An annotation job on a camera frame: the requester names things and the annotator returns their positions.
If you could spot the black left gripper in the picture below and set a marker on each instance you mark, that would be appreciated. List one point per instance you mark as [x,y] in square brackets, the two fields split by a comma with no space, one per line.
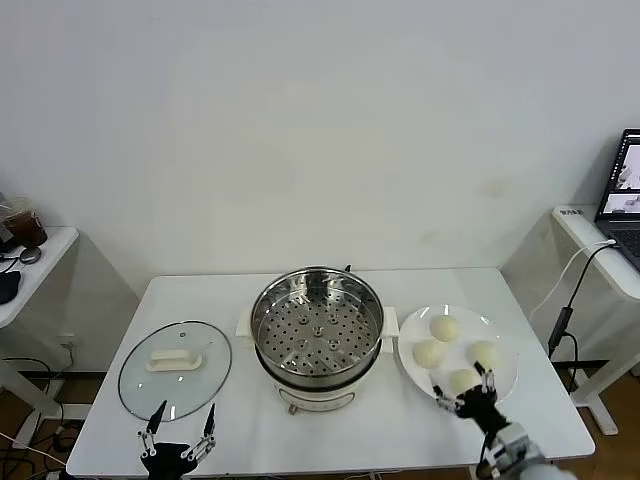
[165,459]

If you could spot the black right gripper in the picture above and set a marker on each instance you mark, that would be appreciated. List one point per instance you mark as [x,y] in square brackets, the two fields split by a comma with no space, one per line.
[480,406]

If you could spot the white steamed baozi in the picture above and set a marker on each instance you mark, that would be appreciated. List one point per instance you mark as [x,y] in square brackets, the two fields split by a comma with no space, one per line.
[461,381]
[428,354]
[484,352]
[445,328]

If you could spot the perforated steel steamer basket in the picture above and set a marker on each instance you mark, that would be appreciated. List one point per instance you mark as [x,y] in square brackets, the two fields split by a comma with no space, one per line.
[320,350]

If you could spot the white round plate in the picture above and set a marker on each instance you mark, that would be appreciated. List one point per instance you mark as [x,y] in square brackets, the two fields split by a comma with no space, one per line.
[462,320]

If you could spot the white side desk with label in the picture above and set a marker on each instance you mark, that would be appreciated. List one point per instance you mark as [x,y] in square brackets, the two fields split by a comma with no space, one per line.
[607,274]

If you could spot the white printed label sticker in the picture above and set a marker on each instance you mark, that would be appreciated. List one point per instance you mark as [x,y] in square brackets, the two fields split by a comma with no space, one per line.
[571,212]

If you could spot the open grey laptop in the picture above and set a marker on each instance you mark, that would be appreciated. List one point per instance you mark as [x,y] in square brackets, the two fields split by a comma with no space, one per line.
[622,235]

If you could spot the white side desk with cup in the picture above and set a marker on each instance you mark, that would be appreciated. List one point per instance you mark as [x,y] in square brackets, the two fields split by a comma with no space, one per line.
[50,250]

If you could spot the black computer mouse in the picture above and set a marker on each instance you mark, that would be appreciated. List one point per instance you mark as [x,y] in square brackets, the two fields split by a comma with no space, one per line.
[7,287]

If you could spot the small round grey disc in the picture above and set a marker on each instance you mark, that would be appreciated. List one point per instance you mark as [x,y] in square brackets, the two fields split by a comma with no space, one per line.
[29,255]

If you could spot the iced coffee plastic cup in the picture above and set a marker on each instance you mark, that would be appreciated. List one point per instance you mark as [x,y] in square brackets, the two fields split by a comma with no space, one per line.
[27,227]

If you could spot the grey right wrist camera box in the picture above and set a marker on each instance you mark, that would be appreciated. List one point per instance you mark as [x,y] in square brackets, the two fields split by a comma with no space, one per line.
[515,442]

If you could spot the white wall socket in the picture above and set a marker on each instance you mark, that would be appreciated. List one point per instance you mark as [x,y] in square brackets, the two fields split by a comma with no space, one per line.
[67,343]

